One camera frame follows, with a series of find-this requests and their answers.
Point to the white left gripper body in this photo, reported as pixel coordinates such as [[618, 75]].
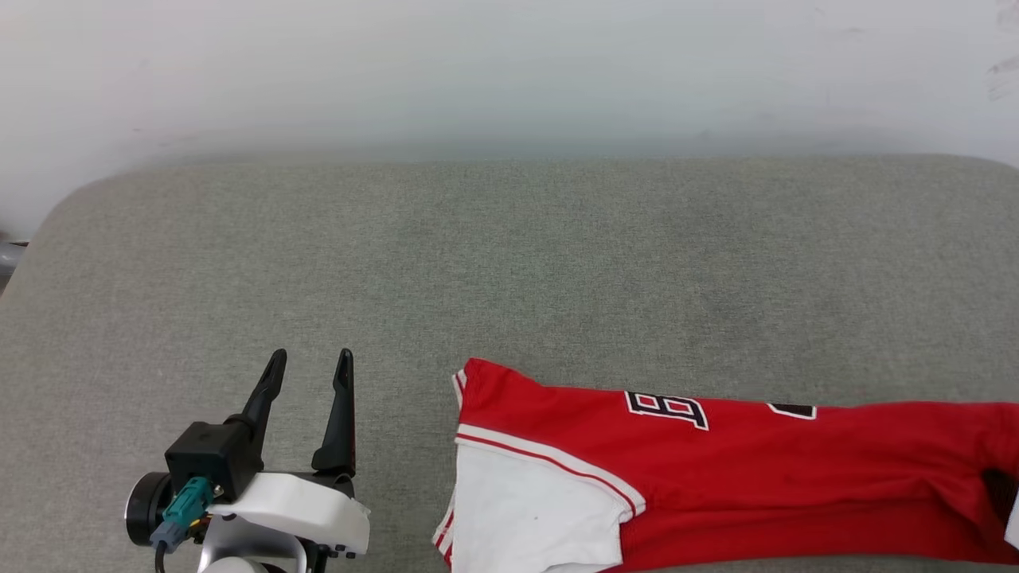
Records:
[[302, 505]]

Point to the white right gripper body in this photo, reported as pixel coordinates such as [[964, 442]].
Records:
[[1014, 525]]

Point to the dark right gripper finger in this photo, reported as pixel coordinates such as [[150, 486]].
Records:
[[997, 493]]

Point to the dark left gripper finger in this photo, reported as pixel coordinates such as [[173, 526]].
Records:
[[341, 430], [263, 398]]

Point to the red and white jersey shirt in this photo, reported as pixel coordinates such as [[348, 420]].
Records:
[[756, 477]]

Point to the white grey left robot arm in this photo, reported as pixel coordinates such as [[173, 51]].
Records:
[[239, 549]]

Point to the grey cylindrical object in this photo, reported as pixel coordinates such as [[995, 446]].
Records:
[[9, 256]]

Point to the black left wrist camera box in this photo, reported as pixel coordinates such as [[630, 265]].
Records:
[[211, 454]]

